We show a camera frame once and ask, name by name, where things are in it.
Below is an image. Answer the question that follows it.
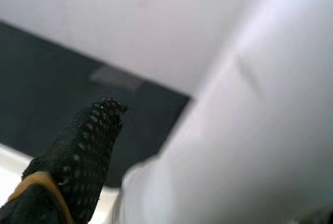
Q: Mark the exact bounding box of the white plastic table leg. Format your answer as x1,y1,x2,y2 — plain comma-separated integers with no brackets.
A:
113,0,333,224

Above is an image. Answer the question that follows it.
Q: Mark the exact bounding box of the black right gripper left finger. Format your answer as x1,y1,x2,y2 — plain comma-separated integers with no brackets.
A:
0,94,129,224

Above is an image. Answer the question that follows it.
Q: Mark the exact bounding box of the yellow rubber band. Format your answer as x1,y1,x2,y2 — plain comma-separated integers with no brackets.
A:
7,170,75,224

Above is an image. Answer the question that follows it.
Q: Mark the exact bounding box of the black tablecloth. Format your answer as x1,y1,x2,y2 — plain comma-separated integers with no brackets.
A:
0,20,195,188

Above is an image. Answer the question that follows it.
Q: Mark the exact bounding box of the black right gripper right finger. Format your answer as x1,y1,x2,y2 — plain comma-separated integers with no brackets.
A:
288,207,333,224

